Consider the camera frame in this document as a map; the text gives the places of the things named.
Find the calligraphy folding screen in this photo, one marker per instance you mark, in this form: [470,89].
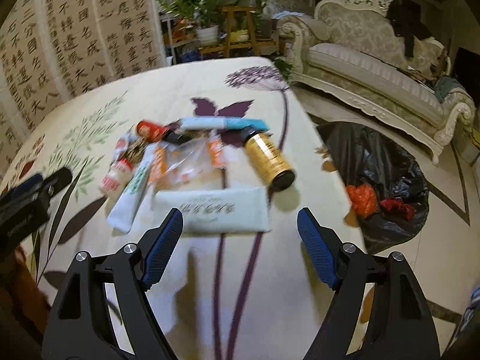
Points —
[52,51]

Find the dark clothing on sofa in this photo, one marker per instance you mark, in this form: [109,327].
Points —
[405,19]

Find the blue white long box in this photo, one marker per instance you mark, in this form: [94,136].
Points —
[221,123]

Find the white green-lettered sachet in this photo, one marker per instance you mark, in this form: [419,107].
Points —
[122,215]

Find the black bin bag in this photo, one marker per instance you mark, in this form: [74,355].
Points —
[365,156]

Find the ornate white sofa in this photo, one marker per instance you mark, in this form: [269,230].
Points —
[349,49]

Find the red crumpled trash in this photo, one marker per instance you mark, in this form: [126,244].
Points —
[396,207]

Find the potted plant white pot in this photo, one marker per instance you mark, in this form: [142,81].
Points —
[205,15]

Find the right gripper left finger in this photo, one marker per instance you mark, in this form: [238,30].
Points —
[80,326]

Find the small white yogurt bottle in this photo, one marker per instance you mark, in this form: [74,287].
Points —
[114,182]

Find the clear orange snack wrapper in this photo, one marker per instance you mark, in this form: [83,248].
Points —
[173,165]

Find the gold herbal drink bottle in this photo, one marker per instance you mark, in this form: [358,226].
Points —
[267,159]

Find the orange red plastic bag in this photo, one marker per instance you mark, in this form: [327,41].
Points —
[363,199]

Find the small green floor plant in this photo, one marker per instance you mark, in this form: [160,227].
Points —
[284,68]

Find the gold wrapper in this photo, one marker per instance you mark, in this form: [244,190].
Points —
[135,151]

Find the red small bottle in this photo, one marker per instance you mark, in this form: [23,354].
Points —
[153,132]

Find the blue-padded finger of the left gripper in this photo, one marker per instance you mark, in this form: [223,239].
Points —
[26,188]

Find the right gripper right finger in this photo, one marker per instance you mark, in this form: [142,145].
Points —
[378,310]

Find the wooden plant stand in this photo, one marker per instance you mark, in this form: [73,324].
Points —
[239,35]

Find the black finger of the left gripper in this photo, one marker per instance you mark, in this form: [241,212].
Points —
[56,182]

